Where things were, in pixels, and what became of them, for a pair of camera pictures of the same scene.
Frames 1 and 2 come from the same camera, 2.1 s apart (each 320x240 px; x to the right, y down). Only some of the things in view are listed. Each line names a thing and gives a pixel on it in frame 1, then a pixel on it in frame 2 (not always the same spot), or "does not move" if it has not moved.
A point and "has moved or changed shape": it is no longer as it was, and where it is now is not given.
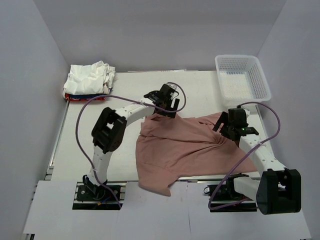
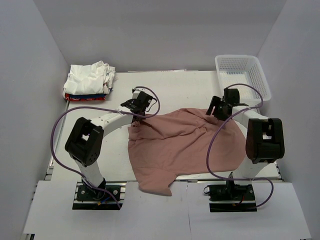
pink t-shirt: (169, 148) has moved or changed shape
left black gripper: (175, 104) -> (131, 102)
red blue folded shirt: (84, 97) does not move
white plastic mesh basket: (241, 79) does not move
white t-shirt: (94, 79) does not move
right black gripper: (224, 119) -> (215, 101)
